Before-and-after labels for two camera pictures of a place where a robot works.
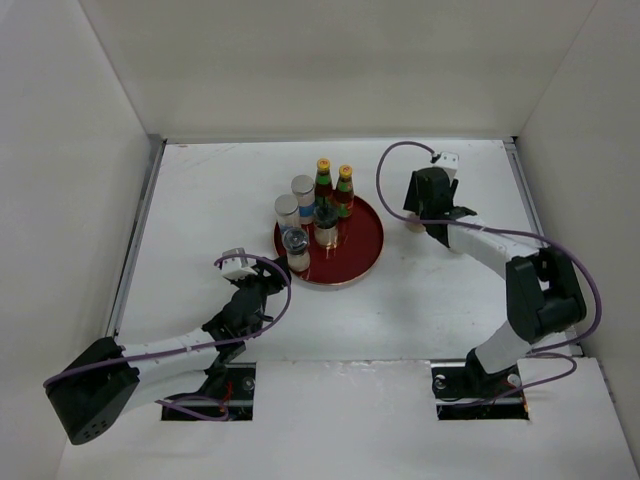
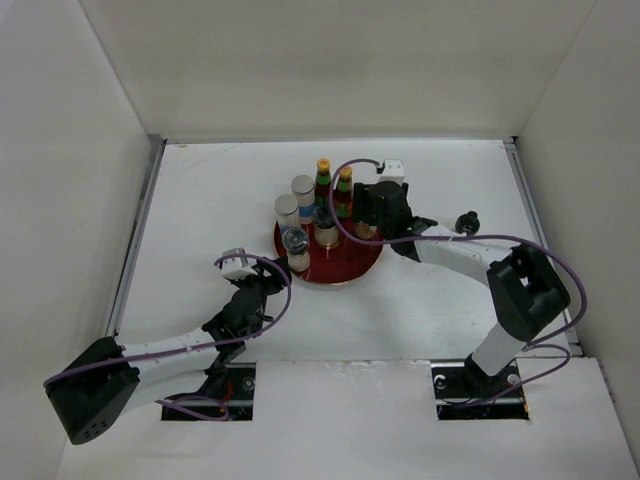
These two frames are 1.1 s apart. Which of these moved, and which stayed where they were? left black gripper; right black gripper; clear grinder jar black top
Moved: right black gripper
Stayed: left black gripper; clear grinder jar black top
